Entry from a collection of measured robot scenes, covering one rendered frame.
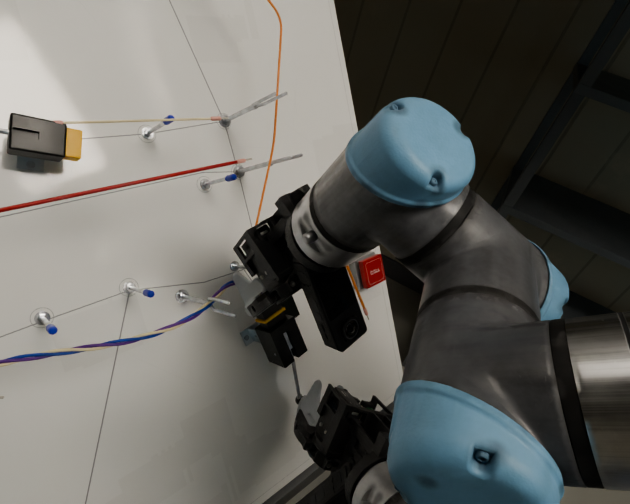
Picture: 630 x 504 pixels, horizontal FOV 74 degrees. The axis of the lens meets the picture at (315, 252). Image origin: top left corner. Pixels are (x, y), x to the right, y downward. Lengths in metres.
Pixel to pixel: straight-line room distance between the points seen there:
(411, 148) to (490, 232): 0.09
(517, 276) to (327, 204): 0.14
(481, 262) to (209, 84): 0.46
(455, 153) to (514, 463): 0.18
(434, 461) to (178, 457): 0.48
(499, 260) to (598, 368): 0.11
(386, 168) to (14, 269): 0.41
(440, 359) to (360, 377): 0.59
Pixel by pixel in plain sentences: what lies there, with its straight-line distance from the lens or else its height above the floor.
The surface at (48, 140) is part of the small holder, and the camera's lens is 0.48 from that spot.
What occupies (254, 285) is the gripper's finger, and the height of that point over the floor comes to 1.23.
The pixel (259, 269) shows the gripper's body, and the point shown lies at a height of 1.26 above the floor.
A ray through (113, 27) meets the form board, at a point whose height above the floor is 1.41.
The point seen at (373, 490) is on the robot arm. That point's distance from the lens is 0.44.
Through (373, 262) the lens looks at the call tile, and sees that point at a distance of 0.74.
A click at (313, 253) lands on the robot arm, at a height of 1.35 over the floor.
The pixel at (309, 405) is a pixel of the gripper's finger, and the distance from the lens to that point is 0.59.
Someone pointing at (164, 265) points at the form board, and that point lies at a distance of 0.57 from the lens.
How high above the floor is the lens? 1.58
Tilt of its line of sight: 39 degrees down
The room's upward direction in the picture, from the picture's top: 17 degrees clockwise
